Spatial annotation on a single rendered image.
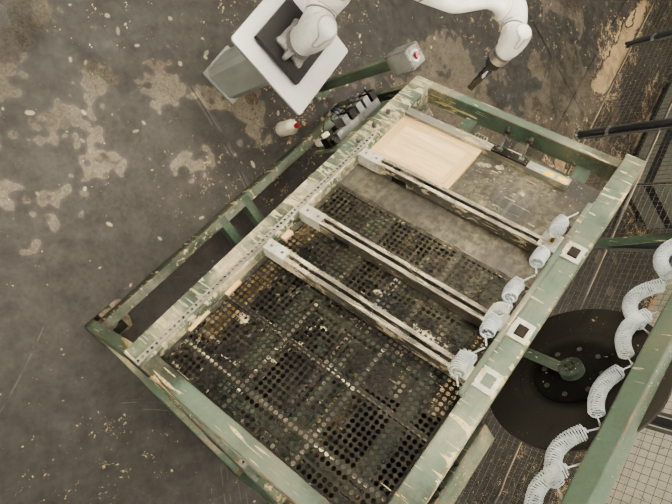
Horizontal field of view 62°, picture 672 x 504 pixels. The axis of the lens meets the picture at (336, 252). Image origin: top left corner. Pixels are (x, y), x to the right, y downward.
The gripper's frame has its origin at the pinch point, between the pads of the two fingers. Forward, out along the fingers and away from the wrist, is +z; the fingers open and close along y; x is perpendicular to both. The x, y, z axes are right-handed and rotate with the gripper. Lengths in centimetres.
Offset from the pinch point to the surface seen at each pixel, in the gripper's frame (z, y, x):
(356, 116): 51, -20, 38
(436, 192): 19, -50, -16
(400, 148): 40.2, -26.9, 8.6
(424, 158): 33.4, -27.6, -4.2
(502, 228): 2, -55, -48
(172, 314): 44, -165, 50
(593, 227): -15, -38, -78
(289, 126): 103, -19, 70
